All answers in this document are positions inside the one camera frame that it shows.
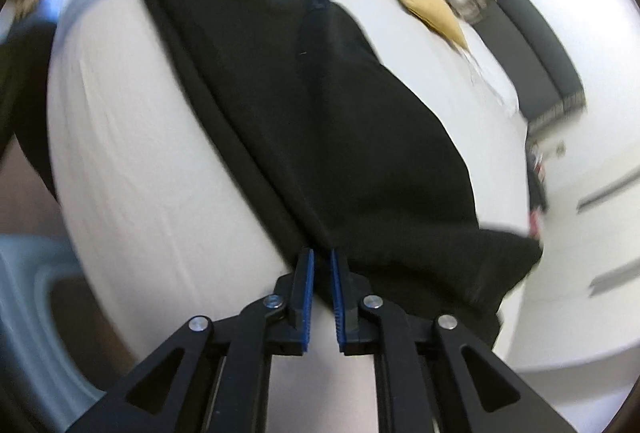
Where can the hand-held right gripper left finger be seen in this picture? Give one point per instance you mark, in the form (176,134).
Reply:
(307,303)

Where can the white bed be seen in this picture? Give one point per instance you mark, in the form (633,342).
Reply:
(150,138)

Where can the black pants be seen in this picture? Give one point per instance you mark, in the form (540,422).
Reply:
(310,113)

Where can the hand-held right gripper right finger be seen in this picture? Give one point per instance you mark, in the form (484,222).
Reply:
(337,308)

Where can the dark headboard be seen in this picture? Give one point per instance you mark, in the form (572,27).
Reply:
(530,38)

